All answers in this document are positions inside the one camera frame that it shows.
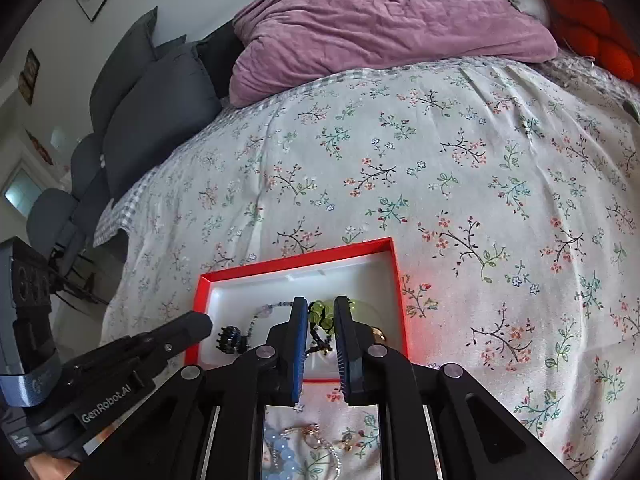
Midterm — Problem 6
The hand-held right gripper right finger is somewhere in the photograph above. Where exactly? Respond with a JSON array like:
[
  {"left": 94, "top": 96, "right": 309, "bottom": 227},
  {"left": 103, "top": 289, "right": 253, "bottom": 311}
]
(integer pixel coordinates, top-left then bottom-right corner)
[{"left": 332, "top": 296, "right": 583, "bottom": 480}]

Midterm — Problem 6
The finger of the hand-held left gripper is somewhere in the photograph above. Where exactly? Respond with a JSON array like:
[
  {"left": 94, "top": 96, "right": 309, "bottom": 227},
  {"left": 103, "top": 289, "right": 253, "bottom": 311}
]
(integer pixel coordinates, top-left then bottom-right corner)
[{"left": 60, "top": 310, "right": 214, "bottom": 392}]

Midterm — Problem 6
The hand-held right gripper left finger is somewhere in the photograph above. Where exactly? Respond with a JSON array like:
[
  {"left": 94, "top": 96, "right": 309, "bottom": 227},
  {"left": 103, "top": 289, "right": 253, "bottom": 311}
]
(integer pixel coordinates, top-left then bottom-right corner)
[{"left": 85, "top": 296, "right": 309, "bottom": 480}]

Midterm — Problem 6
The green bead bracelet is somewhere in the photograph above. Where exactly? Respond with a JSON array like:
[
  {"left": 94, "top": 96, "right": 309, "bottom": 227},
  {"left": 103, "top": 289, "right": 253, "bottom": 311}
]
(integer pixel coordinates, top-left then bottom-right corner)
[{"left": 306, "top": 298, "right": 374, "bottom": 357}]

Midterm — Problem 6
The black hair claw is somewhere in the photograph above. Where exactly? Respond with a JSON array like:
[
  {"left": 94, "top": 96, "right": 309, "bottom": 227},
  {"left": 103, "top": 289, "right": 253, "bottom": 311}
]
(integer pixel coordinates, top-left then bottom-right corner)
[{"left": 215, "top": 325, "right": 251, "bottom": 356}]

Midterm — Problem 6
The red cardboard box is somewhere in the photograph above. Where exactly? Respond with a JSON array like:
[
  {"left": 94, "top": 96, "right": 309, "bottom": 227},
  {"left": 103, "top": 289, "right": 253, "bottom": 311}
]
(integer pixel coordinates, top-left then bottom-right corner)
[{"left": 184, "top": 237, "right": 412, "bottom": 384}]

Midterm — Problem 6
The rose gold chain bracelet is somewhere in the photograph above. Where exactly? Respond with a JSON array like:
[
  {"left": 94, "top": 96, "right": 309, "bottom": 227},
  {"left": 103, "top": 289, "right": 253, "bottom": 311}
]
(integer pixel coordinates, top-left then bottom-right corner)
[{"left": 281, "top": 422, "right": 344, "bottom": 480}]

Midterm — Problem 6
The light blue bead bracelet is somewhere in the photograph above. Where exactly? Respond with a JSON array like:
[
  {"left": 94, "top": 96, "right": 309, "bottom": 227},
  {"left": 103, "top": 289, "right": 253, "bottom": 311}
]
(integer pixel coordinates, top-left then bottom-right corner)
[{"left": 263, "top": 426, "right": 302, "bottom": 480}]

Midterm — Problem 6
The floral bedsheet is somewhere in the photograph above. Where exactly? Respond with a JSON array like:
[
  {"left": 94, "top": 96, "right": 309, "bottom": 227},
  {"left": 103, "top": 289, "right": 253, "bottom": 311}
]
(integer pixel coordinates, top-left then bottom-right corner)
[{"left": 95, "top": 57, "right": 640, "bottom": 480}]

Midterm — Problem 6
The large dark grey pillow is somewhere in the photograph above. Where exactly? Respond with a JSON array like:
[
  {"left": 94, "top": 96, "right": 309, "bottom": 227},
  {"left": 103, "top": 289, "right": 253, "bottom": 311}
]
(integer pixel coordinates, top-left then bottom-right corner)
[{"left": 102, "top": 49, "right": 224, "bottom": 202}]

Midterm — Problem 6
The black pillow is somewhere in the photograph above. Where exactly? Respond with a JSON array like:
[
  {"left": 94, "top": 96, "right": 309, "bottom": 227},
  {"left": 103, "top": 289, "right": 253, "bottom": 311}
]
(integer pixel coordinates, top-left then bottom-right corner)
[{"left": 196, "top": 19, "right": 247, "bottom": 102}]

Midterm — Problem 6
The pink pillow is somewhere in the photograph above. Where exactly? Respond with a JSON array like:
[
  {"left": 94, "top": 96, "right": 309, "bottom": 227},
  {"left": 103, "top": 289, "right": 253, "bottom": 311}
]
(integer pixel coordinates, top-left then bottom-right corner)
[{"left": 228, "top": 0, "right": 559, "bottom": 109}]

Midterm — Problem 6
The orange knot cushion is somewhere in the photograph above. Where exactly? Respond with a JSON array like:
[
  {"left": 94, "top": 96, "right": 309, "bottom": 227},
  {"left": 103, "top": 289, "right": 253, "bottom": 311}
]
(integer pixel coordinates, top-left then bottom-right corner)
[{"left": 546, "top": 0, "right": 640, "bottom": 84}]

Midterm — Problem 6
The silver bead necklace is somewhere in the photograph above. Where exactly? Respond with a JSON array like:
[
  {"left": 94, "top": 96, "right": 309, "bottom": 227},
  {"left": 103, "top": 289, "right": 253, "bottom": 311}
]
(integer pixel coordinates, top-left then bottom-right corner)
[{"left": 247, "top": 302, "right": 296, "bottom": 337}]

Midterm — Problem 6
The red wall sign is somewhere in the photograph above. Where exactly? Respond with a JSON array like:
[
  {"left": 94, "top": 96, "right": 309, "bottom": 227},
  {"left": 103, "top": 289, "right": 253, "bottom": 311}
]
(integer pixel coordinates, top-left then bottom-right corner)
[{"left": 24, "top": 129, "right": 54, "bottom": 167}]

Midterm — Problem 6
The dark wall sign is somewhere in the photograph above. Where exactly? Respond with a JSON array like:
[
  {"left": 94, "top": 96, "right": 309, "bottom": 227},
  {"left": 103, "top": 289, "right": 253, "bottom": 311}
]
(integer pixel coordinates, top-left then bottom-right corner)
[{"left": 18, "top": 48, "right": 41, "bottom": 106}]

